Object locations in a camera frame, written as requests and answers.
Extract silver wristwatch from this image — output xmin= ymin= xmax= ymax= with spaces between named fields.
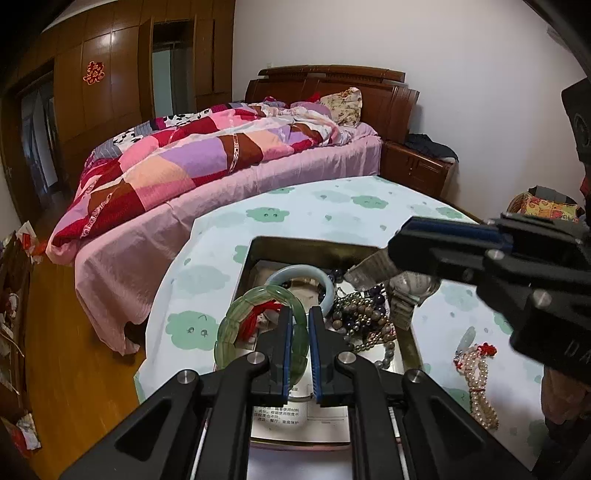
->
xmin=344 ymin=248 xmax=441 ymax=331

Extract wooden tv cabinet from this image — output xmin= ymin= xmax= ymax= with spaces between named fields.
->
xmin=1 ymin=232 xmax=32 ymax=436

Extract patchwork quilt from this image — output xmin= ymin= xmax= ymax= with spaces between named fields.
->
xmin=46 ymin=101 xmax=353 ymax=264

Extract pearl necklace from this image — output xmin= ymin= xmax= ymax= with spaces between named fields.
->
xmin=452 ymin=347 xmax=501 ymax=431

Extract wooden wardrobe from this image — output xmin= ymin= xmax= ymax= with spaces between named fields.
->
xmin=1 ymin=1 xmax=235 ymax=222

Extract dark bead bracelet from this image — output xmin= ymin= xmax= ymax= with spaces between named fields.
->
xmin=331 ymin=269 xmax=394 ymax=333

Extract floral pillow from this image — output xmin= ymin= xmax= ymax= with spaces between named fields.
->
xmin=320 ymin=87 xmax=363 ymax=127

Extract white red paper bag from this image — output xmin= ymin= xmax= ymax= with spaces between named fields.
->
xmin=16 ymin=221 xmax=47 ymax=264

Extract green jade bracelet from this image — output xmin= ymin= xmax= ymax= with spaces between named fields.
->
xmin=213 ymin=284 xmax=310 ymax=386

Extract dark clothes on nightstand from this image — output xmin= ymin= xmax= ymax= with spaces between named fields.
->
xmin=404 ymin=133 xmax=459 ymax=163

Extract person's right hand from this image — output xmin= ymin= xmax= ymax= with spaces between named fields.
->
xmin=541 ymin=367 xmax=590 ymax=425

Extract colourful cushion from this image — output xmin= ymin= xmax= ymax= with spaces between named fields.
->
xmin=507 ymin=186 xmax=585 ymax=223

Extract cloud print tablecloth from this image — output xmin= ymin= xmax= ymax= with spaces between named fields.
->
xmin=134 ymin=177 xmax=548 ymax=467

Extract gold pendant red cord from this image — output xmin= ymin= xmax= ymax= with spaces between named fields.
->
xmin=232 ymin=300 xmax=286 ymax=342

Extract wooden bed frame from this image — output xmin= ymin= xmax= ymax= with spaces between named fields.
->
xmin=243 ymin=64 xmax=422 ymax=179

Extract pink bed sheet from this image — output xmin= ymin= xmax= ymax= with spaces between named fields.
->
xmin=46 ymin=124 xmax=383 ymax=355

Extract pink metal tin box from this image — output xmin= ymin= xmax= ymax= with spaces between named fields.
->
xmin=236 ymin=236 xmax=422 ymax=450

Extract wooden nightstand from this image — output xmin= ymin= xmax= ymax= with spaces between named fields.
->
xmin=380 ymin=142 xmax=458 ymax=199

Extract red double happiness decal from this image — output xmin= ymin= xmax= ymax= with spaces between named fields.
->
xmin=82 ymin=61 xmax=106 ymax=85

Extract white paper leaflet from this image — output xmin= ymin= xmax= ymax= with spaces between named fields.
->
xmin=252 ymin=398 xmax=349 ymax=445

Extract grey bead necklace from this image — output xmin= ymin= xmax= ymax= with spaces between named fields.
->
xmin=329 ymin=294 xmax=399 ymax=370

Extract pale jade bangle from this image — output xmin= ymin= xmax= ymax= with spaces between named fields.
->
xmin=266 ymin=264 xmax=335 ymax=317

